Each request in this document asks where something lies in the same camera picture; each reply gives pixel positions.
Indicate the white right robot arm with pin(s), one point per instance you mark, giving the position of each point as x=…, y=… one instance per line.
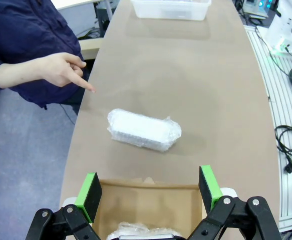
x=283, y=25

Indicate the person in purple jacket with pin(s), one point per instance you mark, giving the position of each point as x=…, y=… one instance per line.
x=23, y=30

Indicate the white slotted base plate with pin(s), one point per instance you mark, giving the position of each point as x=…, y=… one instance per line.
x=281, y=112

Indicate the long bubble-wrapped clock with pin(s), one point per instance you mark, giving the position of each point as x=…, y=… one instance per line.
x=140, y=130

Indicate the control box blue lights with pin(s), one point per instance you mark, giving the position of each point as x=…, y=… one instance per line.
x=258, y=7

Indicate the wide bubble-wrapped clock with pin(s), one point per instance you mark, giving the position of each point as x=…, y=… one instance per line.
x=135, y=231

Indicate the person's right hand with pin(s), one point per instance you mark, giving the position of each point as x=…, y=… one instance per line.
x=60, y=70

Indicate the open cardboard box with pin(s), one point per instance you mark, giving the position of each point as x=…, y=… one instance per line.
x=148, y=205

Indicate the white table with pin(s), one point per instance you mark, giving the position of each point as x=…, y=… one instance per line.
x=73, y=5

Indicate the person's right forearm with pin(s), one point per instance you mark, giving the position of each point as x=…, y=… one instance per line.
x=18, y=72

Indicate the clear plastic container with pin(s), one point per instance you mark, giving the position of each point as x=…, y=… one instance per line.
x=170, y=11

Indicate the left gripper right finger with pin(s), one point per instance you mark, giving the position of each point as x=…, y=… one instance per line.
x=209, y=190

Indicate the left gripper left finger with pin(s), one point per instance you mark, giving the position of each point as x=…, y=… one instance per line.
x=89, y=197

